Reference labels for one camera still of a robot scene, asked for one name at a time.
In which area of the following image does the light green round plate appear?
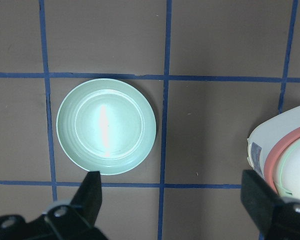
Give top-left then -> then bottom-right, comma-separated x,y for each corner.
55,78 -> 157,176

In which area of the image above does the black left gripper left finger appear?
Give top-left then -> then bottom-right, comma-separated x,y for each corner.
0,171 -> 107,240

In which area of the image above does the white rice cooker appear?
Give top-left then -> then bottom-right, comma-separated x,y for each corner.
247,106 -> 300,200

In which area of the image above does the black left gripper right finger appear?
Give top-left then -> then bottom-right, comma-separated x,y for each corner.
240,170 -> 300,240

